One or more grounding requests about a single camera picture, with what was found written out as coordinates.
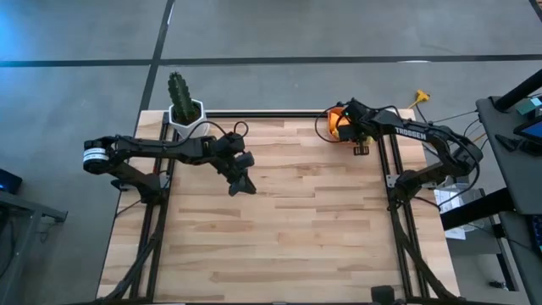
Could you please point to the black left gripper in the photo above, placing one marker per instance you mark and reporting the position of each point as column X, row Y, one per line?
column 226, row 154

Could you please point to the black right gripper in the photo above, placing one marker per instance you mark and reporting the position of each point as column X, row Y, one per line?
column 355, row 120

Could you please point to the orange microfiber towel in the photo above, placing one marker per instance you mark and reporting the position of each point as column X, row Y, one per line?
column 334, row 123

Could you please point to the orange plastic basket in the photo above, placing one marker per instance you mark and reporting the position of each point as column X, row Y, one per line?
column 345, row 142

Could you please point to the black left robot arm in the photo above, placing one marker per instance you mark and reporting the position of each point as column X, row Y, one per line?
column 139, row 154

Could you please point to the green cactus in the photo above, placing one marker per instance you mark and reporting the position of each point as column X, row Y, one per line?
column 180, row 95

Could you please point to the clear plastic box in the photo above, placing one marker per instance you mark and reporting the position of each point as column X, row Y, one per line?
column 451, row 203

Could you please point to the black desk item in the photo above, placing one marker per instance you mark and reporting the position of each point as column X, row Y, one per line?
column 514, row 144

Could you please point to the tablet with blue screen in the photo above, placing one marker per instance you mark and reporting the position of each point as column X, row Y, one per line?
column 529, row 129

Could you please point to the black boxy device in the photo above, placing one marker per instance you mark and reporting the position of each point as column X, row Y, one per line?
column 383, row 294

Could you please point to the teal box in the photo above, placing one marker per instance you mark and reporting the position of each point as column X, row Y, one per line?
column 532, row 105

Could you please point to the black side desk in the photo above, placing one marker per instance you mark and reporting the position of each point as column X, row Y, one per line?
column 521, row 186

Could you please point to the small black floor object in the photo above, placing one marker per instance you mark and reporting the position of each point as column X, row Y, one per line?
column 495, row 284

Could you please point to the grey workbench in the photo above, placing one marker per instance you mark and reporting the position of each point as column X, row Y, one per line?
column 25, row 220

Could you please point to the blue-lit black device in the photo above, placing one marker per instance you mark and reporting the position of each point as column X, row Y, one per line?
column 8, row 182

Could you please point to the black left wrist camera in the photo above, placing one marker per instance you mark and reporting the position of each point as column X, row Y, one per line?
column 245, row 160

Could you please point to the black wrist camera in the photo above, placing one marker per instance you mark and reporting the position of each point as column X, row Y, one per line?
column 361, row 149
column 245, row 160

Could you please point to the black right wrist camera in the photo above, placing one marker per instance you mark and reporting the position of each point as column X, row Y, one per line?
column 361, row 149

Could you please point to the silver frame bracket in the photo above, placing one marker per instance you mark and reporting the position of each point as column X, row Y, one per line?
column 165, row 180
column 390, row 181

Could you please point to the black aluminium table frame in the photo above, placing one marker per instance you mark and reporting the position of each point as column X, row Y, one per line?
column 271, row 114

